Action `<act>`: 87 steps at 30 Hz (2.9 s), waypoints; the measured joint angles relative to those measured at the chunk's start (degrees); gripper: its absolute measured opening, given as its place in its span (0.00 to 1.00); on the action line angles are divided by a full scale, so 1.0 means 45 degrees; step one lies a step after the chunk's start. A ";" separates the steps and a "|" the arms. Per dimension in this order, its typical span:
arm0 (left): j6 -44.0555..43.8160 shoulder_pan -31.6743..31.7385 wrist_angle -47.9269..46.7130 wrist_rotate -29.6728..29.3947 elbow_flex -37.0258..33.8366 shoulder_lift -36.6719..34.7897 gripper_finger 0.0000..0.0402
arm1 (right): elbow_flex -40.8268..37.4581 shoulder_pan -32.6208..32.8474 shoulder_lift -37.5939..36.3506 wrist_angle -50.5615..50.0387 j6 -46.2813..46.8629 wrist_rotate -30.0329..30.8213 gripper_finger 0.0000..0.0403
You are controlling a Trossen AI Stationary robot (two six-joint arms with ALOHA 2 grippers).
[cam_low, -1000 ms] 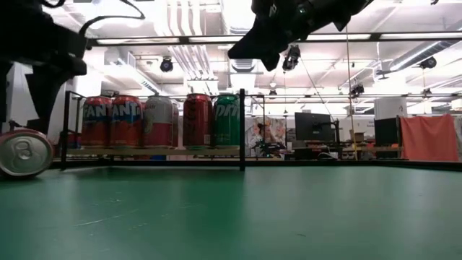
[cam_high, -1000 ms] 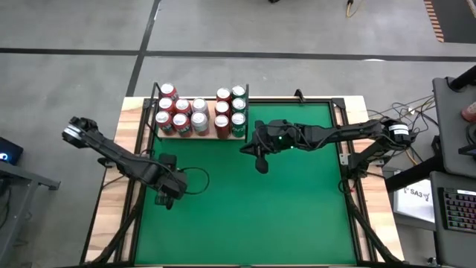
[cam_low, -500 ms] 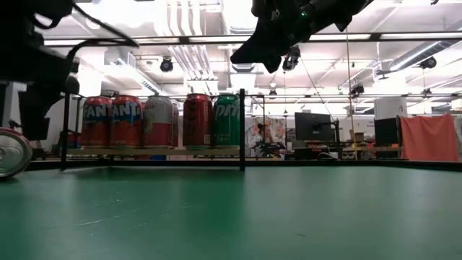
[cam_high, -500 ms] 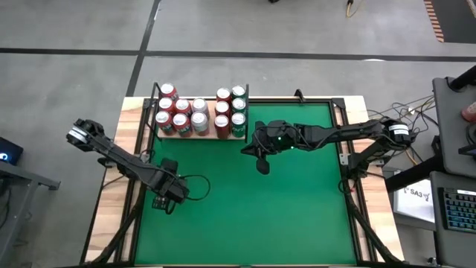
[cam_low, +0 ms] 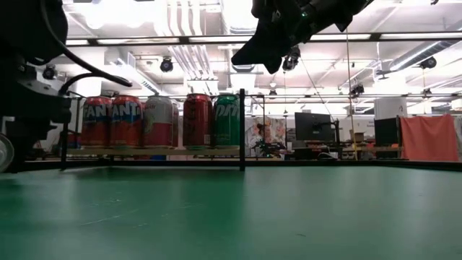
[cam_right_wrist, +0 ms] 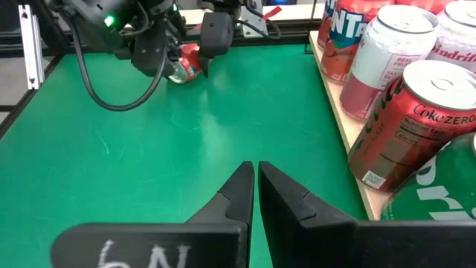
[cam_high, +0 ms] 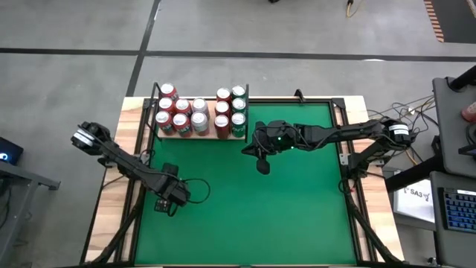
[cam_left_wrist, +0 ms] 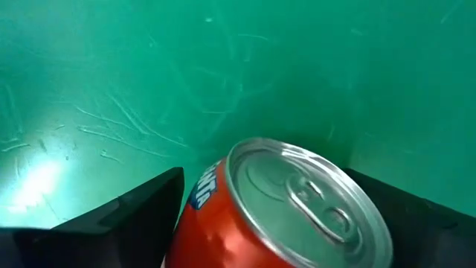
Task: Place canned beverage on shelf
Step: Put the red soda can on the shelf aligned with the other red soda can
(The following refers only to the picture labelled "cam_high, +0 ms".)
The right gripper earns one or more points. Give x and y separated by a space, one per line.
277 139

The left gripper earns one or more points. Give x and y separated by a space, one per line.
175 190

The green Sprite can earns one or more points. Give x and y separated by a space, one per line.
238 91
238 122
238 105

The red Star Wars cola can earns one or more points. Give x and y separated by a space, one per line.
222 123

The red soda can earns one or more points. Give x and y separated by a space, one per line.
181 122
167 89
222 108

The silver-topped soda can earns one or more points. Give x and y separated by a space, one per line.
199 121

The red Coca-Cola can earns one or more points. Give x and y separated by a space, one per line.
223 94

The white red Spindrift can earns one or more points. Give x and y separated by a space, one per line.
201 105

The red Fanta strawberry can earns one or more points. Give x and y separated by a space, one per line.
166 104
182 105
163 120

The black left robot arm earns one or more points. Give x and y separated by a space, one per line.
126 164

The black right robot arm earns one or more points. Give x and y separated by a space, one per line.
346 132

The wooden shelf board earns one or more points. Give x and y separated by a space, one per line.
211 129

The green table mat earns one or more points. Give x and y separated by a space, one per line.
238 223

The gray metal stand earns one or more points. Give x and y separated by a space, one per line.
33 178

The black desk beam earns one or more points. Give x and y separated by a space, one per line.
413 175

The black device blue light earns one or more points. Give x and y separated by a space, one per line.
11 152

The white paper sign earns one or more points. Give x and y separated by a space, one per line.
413 201

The gray desk top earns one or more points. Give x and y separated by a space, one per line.
437 242
450 130

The backlit computer keyboard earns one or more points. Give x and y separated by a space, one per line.
459 210

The red object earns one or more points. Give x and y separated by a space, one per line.
470 112

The black pole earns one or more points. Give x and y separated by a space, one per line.
463 80

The black striped-edge floor mat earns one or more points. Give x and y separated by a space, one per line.
457 18

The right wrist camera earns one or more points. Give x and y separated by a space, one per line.
263 166

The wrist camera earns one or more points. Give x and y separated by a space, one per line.
263 166
162 205

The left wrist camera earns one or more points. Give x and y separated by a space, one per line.
162 205

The gray metal bracket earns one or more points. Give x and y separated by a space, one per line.
344 159

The black table frame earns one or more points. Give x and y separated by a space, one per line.
337 101

